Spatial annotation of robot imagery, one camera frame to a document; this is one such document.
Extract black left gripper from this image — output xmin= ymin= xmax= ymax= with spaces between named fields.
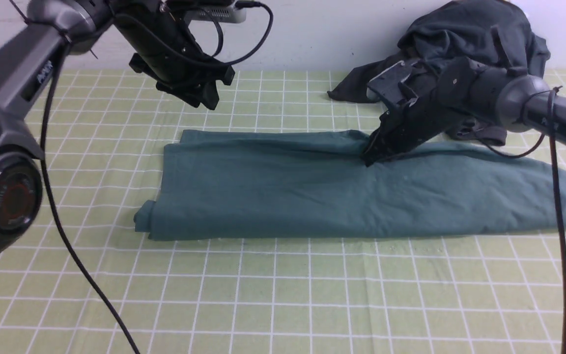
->
xmin=112 ymin=0 xmax=234 ymax=110

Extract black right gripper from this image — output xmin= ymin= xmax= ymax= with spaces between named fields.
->
xmin=362 ymin=57 xmax=489 ymax=167

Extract green long-sleeve shirt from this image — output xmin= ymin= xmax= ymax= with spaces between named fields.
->
xmin=133 ymin=130 xmax=557 ymax=241

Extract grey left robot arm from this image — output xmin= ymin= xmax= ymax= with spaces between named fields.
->
xmin=0 ymin=0 xmax=234 ymax=253

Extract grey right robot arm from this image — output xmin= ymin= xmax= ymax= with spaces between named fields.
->
xmin=361 ymin=57 xmax=566 ymax=166

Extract dark grey clothes pile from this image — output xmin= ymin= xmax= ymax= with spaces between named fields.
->
xmin=327 ymin=0 xmax=551 ymax=147

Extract green checkered tablecloth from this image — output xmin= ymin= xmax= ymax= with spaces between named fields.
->
xmin=0 ymin=69 xmax=563 ymax=354

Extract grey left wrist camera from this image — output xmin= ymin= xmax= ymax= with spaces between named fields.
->
xmin=165 ymin=0 xmax=247 ymax=24

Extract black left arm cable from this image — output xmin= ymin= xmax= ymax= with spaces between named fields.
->
xmin=40 ymin=0 xmax=274 ymax=354

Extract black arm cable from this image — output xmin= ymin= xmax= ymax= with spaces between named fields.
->
xmin=475 ymin=86 xmax=566 ymax=354
xmin=40 ymin=0 xmax=274 ymax=354

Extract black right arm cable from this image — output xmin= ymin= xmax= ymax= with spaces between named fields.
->
xmin=475 ymin=86 xmax=566 ymax=354

